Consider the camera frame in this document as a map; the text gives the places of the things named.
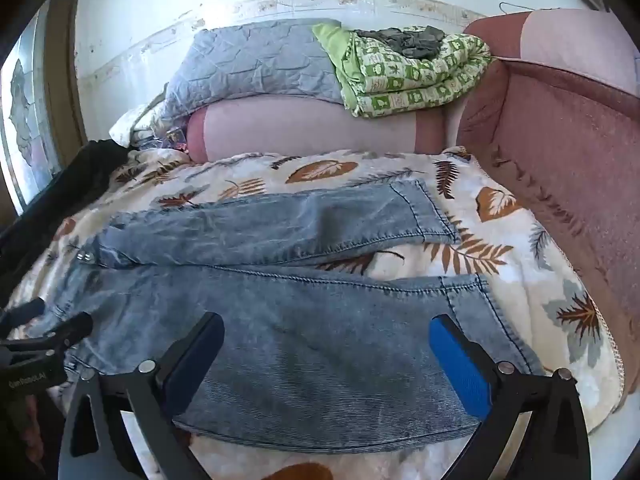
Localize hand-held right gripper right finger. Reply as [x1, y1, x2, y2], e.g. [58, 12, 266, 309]
[429, 314, 594, 480]

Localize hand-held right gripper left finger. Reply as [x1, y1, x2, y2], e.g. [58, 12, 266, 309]
[57, 311, 226, 480]

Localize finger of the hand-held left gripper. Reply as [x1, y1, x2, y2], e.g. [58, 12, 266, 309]
[0, 312, 94, 361]
[0, 298, 47, 335]

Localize blue denim pants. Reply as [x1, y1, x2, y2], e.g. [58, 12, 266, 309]
[30, 177, 546, 443]

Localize leaf print blanket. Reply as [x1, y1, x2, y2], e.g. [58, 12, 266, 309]
[0, 145, 626, 480]

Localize black cloth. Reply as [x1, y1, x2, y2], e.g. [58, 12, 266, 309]
[0, 138, 132, 281]

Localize white crumpled cloth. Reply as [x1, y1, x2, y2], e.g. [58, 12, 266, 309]
[109, 100, 169, 149]

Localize colourful small packet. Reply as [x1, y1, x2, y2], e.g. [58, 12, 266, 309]
[160, 127, 194, 154]

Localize green patterned quilt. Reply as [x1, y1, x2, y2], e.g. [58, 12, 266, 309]
[312, 22, 493, 119]

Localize grey quilted blanket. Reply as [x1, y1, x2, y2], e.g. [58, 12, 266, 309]
[162, 19, 346, 121]

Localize dark grey cloth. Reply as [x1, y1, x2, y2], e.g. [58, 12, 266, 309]
[355, 25, 447, 59]

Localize window with wooden frame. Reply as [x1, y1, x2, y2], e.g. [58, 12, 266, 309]
[0, 0, 84, 217]

